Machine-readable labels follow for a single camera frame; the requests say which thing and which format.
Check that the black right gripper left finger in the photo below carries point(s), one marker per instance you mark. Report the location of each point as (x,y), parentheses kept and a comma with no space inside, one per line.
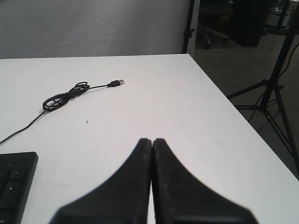
(121,199)

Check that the black tripod stand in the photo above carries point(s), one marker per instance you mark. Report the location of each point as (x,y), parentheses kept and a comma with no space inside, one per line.
(272,96)

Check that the black acer keyboard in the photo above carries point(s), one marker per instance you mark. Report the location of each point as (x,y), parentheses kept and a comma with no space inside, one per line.
(16,176)

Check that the grey fabric backdrop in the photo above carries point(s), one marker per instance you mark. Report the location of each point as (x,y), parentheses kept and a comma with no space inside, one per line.
(65,28)

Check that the black backdrop pole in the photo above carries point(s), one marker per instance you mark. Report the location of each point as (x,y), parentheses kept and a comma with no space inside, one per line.
(188,31)

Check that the dark office chair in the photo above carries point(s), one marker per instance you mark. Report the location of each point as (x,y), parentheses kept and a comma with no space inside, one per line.
(210,12)

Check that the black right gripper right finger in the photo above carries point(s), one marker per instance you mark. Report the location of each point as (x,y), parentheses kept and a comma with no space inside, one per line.
(180,198)

